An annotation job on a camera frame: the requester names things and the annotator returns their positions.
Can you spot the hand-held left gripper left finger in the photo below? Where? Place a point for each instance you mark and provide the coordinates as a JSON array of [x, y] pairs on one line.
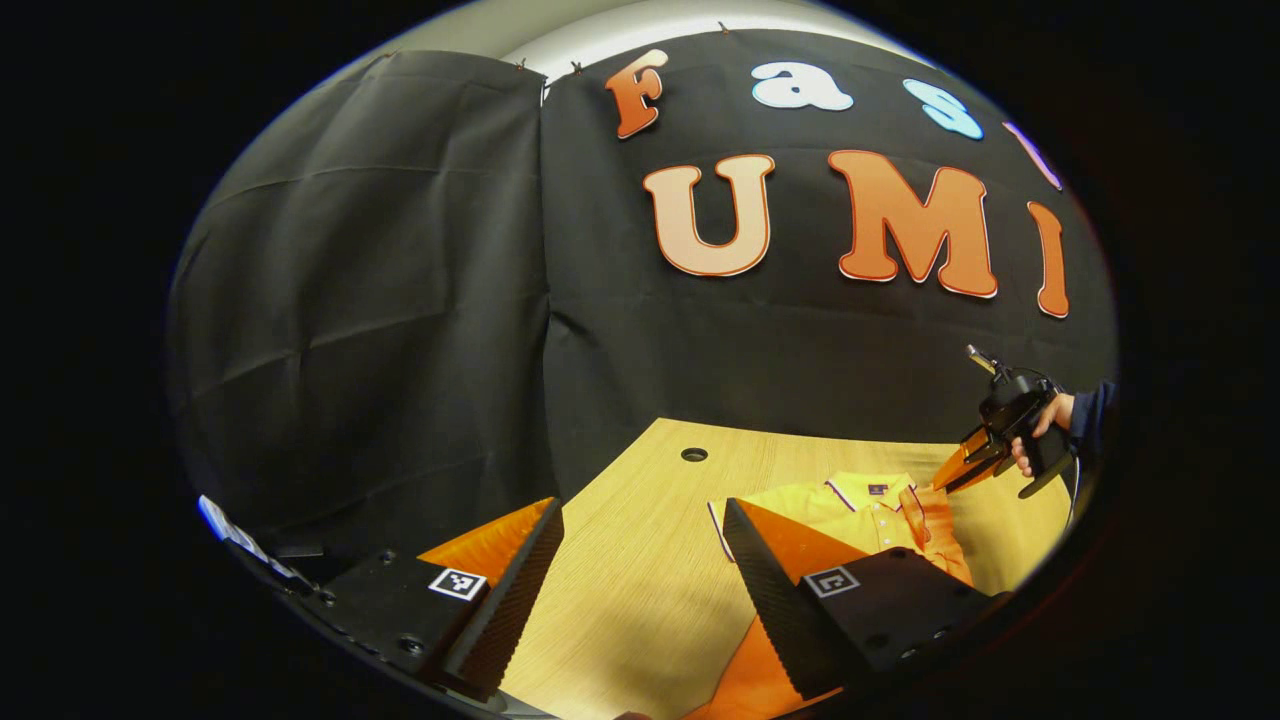
[[515, 610]]

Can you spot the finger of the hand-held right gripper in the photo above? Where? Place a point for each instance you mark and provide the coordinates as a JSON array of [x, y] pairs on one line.
[[965, 462]]

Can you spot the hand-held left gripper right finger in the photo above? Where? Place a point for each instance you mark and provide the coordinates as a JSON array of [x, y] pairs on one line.
[[770, 600]]

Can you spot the orange T-shirt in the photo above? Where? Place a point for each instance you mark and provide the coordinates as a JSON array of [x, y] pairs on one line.
[[860, 505]]

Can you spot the black backdrop cloth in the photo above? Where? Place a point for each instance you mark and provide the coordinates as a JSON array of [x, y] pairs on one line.
[[400, 300]]

